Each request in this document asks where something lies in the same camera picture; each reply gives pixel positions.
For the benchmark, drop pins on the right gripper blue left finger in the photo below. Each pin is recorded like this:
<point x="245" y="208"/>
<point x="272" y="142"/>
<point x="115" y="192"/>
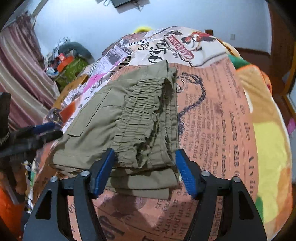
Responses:
<point x="50" y="218"/>

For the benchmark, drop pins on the olive green pants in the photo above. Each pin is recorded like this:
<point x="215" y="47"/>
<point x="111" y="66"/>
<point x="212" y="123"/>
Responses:
<point x="136" y="116"/>

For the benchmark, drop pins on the newspaper print bedspread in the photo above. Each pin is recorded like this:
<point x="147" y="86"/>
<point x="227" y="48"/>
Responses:
<point x="214" y="129"/>

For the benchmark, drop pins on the yellow orange fleece blanket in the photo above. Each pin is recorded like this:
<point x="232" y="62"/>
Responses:
<point x="274" y="196"/>

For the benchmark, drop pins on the yellow headboard cushion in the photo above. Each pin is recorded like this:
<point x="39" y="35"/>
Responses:
<point x="142" y="29"/>

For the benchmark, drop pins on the orange box in basket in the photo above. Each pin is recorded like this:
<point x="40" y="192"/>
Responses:
<point x="63" y="61"/>

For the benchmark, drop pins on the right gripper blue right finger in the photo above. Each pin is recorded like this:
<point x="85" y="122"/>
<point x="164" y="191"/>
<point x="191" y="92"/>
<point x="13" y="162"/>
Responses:
<point x="240" y="219"/>

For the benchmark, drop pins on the grey plush pillow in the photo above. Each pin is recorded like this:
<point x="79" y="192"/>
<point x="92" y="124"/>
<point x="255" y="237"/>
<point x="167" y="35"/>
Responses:
<point x="76" y="48"/>

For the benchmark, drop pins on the brown wooden door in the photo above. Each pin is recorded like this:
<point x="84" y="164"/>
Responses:
<point x="283" y="46"/>

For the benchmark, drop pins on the mustard yellow cloth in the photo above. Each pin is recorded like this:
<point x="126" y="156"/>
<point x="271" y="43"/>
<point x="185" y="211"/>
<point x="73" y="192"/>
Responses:
<point x="60" y="103"/>

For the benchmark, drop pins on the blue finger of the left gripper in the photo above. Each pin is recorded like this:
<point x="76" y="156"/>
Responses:
<point x="49" y="137"/>
<point x="38" y="129"/>

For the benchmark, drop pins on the striped pink curtain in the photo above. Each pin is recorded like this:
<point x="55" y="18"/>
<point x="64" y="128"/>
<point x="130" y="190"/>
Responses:
<point x="33" y="93"/>

